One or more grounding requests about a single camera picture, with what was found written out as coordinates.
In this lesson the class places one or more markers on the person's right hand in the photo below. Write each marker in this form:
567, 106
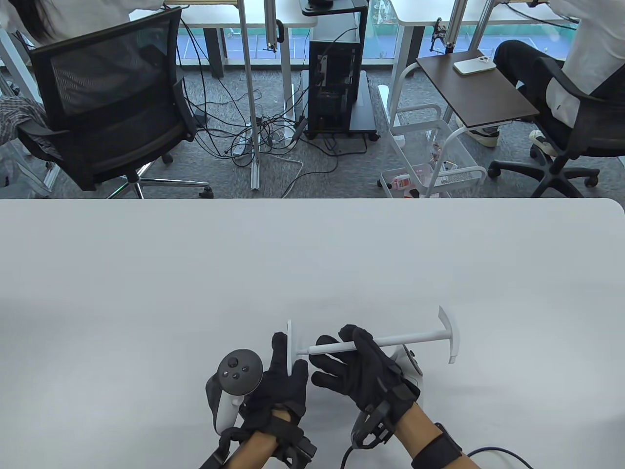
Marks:
371, 376

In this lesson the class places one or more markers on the person's left hand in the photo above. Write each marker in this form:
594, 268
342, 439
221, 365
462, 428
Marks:
281, 391

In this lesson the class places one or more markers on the white headphone stand base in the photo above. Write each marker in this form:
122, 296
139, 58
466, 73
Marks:
289, 347

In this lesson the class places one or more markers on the white headphone stand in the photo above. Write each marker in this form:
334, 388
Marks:
415, 337

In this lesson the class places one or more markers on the person's right forearm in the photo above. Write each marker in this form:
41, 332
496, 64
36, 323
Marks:
415, 430

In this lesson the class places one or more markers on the person's left forearm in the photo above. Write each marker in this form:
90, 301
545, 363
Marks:
254, 452

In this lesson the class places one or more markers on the grey white right controller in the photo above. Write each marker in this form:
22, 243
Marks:
414, 364

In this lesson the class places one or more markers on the grey white controller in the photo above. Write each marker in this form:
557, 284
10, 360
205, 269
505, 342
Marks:
239, 369
414, 364

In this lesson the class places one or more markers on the grey white left controller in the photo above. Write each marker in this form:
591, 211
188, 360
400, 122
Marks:
239, 369

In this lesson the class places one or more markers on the red label bottle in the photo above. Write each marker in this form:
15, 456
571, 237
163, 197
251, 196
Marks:
401, 182

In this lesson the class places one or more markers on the white power strip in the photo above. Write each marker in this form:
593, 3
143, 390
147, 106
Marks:
241, 144

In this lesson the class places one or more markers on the black computer cart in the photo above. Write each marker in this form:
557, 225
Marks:
364, 107

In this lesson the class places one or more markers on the black armrest office chair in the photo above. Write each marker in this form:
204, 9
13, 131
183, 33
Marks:
561, 168

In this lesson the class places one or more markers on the brown side table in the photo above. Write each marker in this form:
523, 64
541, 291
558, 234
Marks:
468, 93

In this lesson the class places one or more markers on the black mesh office chair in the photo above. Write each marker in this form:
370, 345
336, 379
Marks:
107, 122

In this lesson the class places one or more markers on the black computer tower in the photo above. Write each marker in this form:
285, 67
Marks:
342, 53

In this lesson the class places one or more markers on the white phone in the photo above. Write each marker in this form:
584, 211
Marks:
473, 66

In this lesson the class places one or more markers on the black clamp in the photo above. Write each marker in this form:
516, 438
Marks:
438, 31

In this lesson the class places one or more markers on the plaid cloth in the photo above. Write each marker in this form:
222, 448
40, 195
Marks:
14, 117

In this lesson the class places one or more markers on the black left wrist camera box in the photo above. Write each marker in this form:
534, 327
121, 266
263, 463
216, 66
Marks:
300, 447

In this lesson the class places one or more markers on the long aluminium profile post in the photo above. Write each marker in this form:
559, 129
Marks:
246, 73

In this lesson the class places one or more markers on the short aluminium profile post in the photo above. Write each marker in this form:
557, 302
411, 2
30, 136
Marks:
270, 24

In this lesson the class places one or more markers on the white metal frame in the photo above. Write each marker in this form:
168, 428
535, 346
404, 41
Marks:
12, 61

